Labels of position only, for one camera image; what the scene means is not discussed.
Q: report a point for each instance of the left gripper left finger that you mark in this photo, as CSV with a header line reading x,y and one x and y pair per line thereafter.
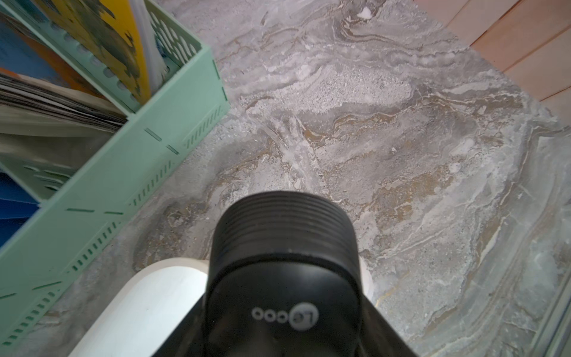
x,y
187,340

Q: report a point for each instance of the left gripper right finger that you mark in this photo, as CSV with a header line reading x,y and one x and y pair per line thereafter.
x,y
377,338

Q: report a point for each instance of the white plastic storage box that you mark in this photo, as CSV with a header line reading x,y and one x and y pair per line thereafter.
x,y
151,305

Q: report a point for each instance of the green file organizer box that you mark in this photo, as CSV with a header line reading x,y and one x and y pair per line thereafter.
x,y
82,210

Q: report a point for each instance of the blue folder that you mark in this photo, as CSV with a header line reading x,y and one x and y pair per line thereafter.
x,y
17,206

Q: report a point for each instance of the grey newspapers stack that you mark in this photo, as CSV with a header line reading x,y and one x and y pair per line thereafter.
x,y
34,107

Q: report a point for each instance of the yellow magazine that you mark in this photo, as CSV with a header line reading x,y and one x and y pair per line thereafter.
x,y
119,34

